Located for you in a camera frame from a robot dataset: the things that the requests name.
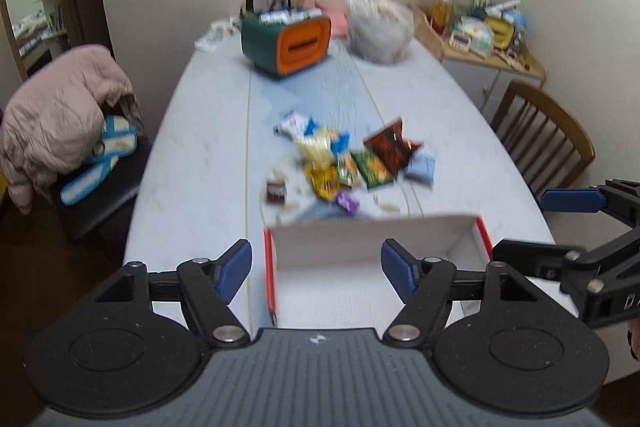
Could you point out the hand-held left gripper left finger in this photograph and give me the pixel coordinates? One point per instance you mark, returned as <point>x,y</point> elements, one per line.
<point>235,269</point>

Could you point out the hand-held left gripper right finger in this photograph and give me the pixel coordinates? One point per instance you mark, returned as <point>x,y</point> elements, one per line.
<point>397,272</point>

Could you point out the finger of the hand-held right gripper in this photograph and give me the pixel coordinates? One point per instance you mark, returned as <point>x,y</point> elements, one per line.
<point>530,257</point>
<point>570,200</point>

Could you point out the white cardboard box red sides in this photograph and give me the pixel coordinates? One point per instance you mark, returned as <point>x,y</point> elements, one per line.
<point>350,267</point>

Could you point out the pile of snack packets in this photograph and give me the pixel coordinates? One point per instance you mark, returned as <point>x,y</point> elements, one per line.
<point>350,162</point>

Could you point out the person's right hand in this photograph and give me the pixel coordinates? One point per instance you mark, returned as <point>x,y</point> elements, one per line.
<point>634,344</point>

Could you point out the wooden chair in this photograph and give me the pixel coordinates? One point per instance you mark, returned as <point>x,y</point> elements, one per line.
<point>550,137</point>

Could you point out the wooden side table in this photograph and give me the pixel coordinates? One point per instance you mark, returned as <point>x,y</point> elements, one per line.
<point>520,67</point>

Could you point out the black chair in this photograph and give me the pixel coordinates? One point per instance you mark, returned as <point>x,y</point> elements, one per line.
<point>105,197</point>

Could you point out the yellow pouch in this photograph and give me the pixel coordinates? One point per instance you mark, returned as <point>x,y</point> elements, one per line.
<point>500,33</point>

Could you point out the small white timer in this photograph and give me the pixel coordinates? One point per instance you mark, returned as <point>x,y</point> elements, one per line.
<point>461,41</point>

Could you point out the plastic bottle orange liquid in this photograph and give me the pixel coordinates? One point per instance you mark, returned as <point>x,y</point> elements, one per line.
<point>440,9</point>

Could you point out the green orange desk organizer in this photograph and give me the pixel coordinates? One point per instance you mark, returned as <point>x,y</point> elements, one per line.
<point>295,44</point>

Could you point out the pink padded jacket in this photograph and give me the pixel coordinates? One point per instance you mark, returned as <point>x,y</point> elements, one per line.
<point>55,117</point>

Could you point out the clear plastic bag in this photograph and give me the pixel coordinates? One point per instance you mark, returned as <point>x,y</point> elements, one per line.
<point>377,29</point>

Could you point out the pink flat tray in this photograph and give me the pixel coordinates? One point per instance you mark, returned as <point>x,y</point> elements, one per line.
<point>337,22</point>

